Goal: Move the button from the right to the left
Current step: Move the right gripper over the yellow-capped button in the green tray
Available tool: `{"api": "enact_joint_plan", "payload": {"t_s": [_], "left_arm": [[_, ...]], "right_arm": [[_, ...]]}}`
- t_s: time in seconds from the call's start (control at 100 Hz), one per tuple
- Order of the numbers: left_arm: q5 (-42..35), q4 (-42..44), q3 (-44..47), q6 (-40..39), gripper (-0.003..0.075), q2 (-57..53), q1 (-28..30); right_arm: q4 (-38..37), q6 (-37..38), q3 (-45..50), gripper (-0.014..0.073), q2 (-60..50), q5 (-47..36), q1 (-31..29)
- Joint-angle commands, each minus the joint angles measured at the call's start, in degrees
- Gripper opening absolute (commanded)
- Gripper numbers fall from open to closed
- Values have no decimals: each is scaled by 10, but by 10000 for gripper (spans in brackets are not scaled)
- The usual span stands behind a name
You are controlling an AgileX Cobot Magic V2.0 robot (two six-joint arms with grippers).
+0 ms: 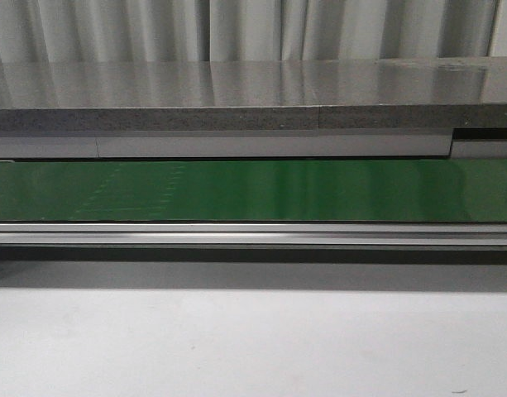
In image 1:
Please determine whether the green conveyor belt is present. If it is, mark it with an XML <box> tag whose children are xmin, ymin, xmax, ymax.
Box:
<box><xmin>0</xmin><ymin>160</ymin><xmax>507</xmax><ymax>222</ymax></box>

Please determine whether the grey stone counter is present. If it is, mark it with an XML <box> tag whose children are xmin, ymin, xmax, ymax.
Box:
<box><xmin>0</xmin><ymin>57</ymin><xmax>507</xmax><ymax>160</ymax></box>

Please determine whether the white pleated curtain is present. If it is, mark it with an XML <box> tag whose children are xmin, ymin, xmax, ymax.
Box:
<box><xmin>0</xmin><ymin>1</ymin><xmax>507</xmax><ymax>63</ymax></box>

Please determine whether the aluminium conveyor frame rail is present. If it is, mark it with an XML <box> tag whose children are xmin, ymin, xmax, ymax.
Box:
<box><xmin>0</xmin><ymin>220</ymin><xmax>507</xmax><ymax>252</ymax></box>

